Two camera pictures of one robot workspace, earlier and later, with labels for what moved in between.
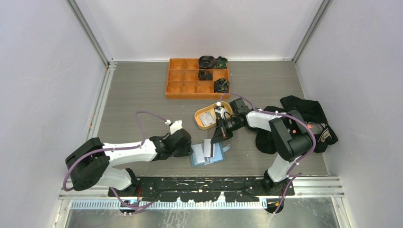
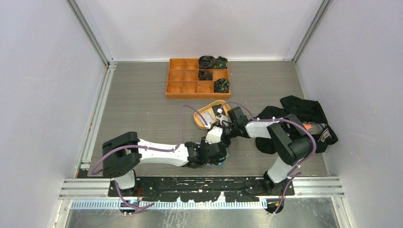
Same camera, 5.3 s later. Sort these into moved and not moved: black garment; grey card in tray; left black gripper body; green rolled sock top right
Moved: left black gripper body
Not moved: grey card in tray; black garment; green rolled sock top right
